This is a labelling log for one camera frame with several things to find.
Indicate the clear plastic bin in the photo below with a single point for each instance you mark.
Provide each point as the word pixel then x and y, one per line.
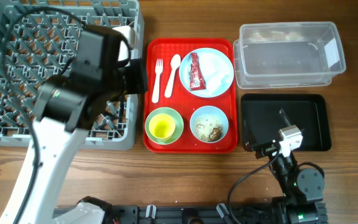
pixel 287 55

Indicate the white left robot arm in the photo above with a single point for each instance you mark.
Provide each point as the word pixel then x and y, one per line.
pixel 66 107

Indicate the white plastic fork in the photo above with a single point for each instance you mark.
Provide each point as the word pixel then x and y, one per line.
pixel 158 72

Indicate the black waste tray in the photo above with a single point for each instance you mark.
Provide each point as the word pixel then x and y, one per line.
pixel 306 111

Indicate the grey dishwasher rack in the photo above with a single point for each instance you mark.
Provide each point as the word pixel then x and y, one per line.
pixel 37 38

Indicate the cream plastic spoon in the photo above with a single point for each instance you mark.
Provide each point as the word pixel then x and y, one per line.
pixel 175 64

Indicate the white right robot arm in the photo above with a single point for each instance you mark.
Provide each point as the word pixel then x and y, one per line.
pixel 302 184

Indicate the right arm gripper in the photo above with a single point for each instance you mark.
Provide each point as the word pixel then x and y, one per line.
pixel 264 149

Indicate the light blue bowl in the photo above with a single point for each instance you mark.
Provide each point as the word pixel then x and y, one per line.
pixel 194 119

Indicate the red plastic tray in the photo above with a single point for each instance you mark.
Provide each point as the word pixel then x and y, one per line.
pixel 186 103

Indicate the light blue plate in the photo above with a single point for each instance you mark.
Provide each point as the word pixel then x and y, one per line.
pixel 203 54

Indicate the green bowl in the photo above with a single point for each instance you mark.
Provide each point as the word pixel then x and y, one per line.
pixel 178 121

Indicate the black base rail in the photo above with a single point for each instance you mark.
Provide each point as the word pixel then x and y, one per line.
pixel 249 213

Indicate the rice and meat leftovers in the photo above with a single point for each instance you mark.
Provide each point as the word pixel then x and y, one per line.
pixel 208 128

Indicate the red ketchup packet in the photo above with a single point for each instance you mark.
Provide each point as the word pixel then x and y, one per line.
pixel 197 81

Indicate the white napkin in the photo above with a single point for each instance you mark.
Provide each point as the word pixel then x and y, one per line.
pixel 218 76

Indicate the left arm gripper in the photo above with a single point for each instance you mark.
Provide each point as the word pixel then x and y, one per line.
pixel 138 68

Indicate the yellow plastic cup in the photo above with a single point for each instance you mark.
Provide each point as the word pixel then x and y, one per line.
pixel 162 126

